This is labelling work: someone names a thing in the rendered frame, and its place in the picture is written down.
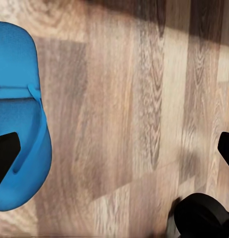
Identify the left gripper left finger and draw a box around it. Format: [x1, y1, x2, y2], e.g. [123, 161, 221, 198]
[0, 132, 21, 183]

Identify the sandal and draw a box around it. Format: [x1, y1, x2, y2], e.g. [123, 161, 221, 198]
[0, 21, 52, 212]

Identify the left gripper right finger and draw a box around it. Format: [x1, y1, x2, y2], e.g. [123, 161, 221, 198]
[218, 132, 229, 165]

